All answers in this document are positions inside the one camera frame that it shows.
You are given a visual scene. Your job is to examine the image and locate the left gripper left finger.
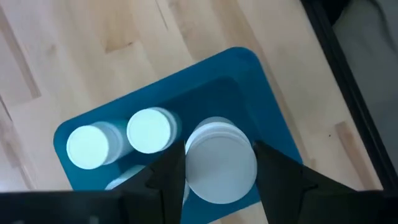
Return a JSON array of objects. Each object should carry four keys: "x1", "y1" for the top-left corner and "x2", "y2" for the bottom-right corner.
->
[{"x1": 119, "y1": 139, "x2": 187, "y2": 224}]

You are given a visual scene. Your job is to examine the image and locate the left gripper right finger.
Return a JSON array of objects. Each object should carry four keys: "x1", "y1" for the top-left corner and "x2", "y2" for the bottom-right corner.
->
[{"x1": 253, "y1": 141, "x2": 384, "y2": 224}]

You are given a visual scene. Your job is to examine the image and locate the white pill bottle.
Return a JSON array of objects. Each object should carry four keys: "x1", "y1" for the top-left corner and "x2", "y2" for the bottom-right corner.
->
[
  {"x1": 104, "y1": 164, "x2": 191, "y2": 205},
  {"x1": 126, "y1": 106, "x2": 183, "y2": 155},
  {"x1": 65, "y1": 120, "x2": 131, "y2": 170},
  {"x1": 185, "y1": 116, "x2": 259, "y2": 205}
]

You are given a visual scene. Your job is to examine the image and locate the teal plastic basket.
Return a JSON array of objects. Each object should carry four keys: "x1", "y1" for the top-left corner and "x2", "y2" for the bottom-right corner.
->
[{"x1": 52, "y1": 46, "x2": 304, "y2": 224}]

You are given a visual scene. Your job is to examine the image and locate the black aluminium frame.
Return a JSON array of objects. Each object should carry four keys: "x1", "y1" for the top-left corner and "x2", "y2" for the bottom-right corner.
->
[{"x1": 300, "y1": 0, "x2": 398, "y2": 195}]

